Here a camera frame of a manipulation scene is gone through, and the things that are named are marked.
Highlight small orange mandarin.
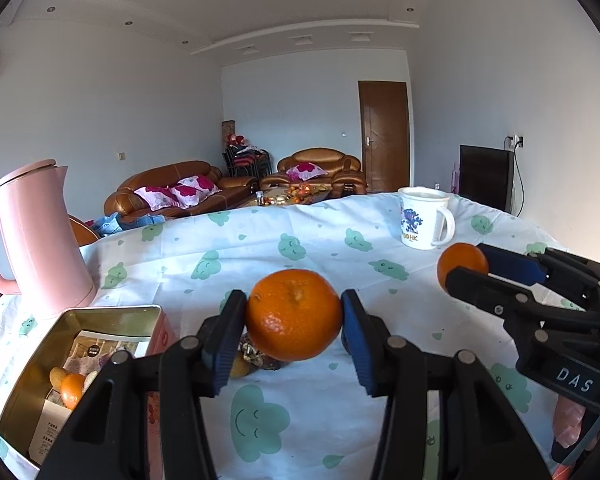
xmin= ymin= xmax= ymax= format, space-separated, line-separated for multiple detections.
xmin=437 ymin=243 xmax=489 ymax=290

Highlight small yellow kumquat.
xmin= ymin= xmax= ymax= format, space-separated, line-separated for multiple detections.
xmin=230 ymin=352 xmax=256 ymax=379

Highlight large orange mandarin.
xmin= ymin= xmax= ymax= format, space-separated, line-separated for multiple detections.
xmin=246 ymin=269 xmax=342 ymax=362

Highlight brown wrinkled fruit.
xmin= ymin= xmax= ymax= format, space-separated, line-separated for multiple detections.
xmin=238 ymin=333 xmax=289 ymax=372

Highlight coffee table with fruits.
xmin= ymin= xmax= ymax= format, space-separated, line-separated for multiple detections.
xmin=237 ymin=182 xmax=332 ymax=208

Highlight person's hand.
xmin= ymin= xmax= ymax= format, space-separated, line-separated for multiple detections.
xmin=553 ymin=396 xmax=585 ymax=448

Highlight orange mandarin in tin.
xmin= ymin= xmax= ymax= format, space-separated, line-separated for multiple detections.
xmin=59 ymin=373 xmax=85 ymax=410

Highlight paper leaflet in tin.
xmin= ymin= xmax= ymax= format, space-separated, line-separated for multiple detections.
xmin=28 ymin=330 xmax=150 ymax=466

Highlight pink metal tin box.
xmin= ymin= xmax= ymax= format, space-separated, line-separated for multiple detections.
xmin=0 ymin=304 xmax=175 ymax=470

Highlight black television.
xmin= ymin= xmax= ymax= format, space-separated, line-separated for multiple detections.
xmin=458 ymin=145 xmax=514 ymax=212

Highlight white printed mug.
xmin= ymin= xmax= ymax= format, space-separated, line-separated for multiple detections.
xmin=398 ymin=186 xmax=456 ymax=250

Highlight cloud print tablecloth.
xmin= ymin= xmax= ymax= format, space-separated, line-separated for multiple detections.
xmin=0 ymin=190 xmax=589 ymax=480

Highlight pink electric kettle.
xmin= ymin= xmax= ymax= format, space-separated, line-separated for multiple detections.
xmin=0 ymin=159 xmax=96 ymax=312

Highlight near brown leather chair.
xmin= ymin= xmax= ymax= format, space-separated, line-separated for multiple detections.
xmin=69 ymin=216 xmax=100 ymax=247

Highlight brown wooden door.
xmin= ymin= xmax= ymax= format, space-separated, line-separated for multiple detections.
xmin=358 ymin=80 xmax=411 ymax=193

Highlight brown leather armchair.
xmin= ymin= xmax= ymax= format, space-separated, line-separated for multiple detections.
xmin=260 ymin=148 xmax=367 ymax=198

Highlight long brown leather sofa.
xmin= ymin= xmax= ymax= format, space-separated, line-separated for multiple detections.
xmin=104 ymin=160 xmax=258 ymax=220

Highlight stacked dark chairs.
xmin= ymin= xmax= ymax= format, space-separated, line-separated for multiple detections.
xmin=222 ymin=133 xmax=272 ymax=180

